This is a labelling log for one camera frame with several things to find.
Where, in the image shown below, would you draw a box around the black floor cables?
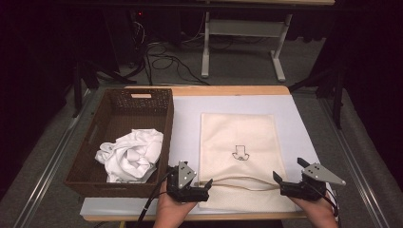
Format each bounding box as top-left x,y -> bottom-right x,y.
132,20 -> 211,86

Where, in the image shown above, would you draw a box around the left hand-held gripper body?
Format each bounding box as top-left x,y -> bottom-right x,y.
166,161 -> 210,203

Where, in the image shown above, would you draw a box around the black metal stand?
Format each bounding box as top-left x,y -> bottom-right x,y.
71,59 -> 138,119
287,66 -> 347,130

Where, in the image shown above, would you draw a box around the brown woven basket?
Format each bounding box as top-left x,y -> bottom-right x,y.
64,87 -> 175,199

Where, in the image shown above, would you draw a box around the metal floor rail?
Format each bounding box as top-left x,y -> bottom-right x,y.
12,90 -> 93,228
318,98 -> 392,228

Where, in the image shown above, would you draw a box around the black computer tower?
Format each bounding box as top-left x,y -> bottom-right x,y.
103,9 -> 150,68

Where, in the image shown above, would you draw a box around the white metal desk frame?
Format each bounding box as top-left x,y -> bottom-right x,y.
196,0 -> 336,84

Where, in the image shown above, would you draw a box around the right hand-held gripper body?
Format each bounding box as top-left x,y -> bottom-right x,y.
279,162 -> 346,201

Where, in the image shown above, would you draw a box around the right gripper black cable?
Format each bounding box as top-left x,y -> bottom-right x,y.
303,181 -> 340,220

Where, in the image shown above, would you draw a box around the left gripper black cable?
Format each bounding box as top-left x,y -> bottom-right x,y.
134,169 -> 175,228

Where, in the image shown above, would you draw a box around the person's left hand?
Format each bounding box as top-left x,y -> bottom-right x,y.
153,183 -> 198,228

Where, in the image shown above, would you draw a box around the white cloth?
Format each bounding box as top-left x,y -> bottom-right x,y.
94,127 -> 164,184

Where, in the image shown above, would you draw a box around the cream drawstring bag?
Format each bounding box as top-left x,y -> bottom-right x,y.
198,112 -> 297,213

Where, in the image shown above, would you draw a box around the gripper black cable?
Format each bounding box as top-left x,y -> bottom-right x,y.
134,169 -> 175,228
303,181 -> 340,220

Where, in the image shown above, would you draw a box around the white table mat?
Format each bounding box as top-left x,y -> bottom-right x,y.
79,94 -> 339,218

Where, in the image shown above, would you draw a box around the person's right hand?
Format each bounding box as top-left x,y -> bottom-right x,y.
289,196 -> 338,228

